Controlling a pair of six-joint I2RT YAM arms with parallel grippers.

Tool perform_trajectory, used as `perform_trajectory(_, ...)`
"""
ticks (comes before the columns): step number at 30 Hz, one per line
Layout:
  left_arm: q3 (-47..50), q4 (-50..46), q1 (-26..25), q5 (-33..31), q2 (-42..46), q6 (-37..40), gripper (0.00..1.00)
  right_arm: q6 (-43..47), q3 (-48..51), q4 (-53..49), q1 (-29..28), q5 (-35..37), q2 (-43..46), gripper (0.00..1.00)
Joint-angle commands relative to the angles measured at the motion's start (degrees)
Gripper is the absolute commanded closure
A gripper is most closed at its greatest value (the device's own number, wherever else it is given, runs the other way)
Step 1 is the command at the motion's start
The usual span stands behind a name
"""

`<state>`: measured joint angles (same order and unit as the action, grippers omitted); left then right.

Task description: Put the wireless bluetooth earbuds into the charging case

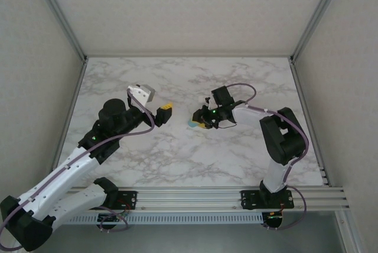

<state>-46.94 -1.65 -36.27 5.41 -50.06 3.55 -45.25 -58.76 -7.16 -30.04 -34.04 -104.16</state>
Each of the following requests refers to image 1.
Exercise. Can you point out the teal earbud charging case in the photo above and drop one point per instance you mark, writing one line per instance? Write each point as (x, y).
(192, 123)

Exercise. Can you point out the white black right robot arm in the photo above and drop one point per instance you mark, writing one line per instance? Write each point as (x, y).
(248, 117)

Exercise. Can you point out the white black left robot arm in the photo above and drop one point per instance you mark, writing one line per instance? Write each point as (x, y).
(59, 180)

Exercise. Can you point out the small controller circuit board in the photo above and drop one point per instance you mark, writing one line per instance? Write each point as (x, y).
(274, 219)
(110, 219)

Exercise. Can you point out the aluminium table side rail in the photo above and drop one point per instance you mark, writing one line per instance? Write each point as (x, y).
(299, 87)
(76, 93)

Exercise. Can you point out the wide aluminium mounting rail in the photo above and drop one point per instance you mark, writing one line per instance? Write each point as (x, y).
(189, 199)

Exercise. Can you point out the aluminium frame corner post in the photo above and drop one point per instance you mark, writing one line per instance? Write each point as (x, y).
(61, 16)
(317, 15)

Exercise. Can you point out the aluminium lower frame bar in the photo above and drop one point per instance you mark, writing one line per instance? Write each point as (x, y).
(350, 233)

